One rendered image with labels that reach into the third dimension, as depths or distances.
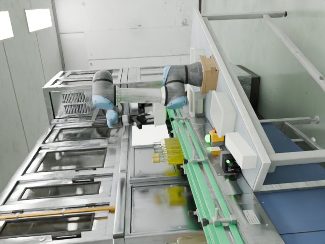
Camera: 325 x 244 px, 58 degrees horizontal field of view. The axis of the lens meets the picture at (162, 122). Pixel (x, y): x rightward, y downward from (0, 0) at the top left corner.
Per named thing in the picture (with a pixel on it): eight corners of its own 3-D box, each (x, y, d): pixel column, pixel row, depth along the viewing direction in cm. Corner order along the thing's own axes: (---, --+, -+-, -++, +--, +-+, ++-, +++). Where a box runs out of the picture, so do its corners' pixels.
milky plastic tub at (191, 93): (199, 112, 230) (188, 113, 229) (199, 84, 221) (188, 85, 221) (204, 120, 214) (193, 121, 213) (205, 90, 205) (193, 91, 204)
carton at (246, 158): (237, 132, 142) (225, 132, 141) (257, 155, 119) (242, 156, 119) (237, 143, 144) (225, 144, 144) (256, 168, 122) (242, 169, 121)
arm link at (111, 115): (105, 105, 200) (109, 110, 211) (105, 120, 197) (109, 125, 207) (116, 104, 200) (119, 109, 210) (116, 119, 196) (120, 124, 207)
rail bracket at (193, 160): (207, 160, 156) (182, 161, 155) (207, 147, 153) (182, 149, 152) (209, 163, 152) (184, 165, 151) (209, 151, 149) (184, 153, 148)
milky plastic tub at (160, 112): (164, 89, 208) (152, 89, 207) (168, 109, 192) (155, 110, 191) (164, 107, 220) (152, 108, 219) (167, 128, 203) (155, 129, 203)
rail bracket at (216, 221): (234, 218, 113) (200, 221, 112) (235, 203, 110) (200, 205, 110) (238, 225, 110) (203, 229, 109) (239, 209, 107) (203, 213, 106)
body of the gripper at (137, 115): (143, 108, 213) (127, 111, 214) (144, 115, 207) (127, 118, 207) (145, 116, 218) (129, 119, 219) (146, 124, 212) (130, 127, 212)
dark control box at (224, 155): (236, 163, 148) (219, 164, 147) (237, 149, 144) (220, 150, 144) (241, 172, 140) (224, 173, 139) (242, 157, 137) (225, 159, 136)
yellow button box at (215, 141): (221, 140, 173) (209, 141, 172) (221, 128, 170) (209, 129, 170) (224, 145, 166) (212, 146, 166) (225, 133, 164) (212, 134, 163)
